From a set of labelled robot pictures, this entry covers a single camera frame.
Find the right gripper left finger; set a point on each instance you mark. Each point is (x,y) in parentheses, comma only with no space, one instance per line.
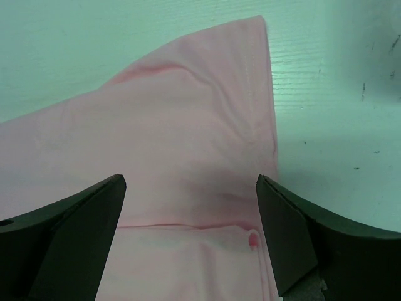
(58,252)

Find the pink t-shirt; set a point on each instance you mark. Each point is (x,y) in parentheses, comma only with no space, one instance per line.
(190,126)

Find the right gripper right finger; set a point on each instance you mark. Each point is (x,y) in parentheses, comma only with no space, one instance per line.
(319,255)

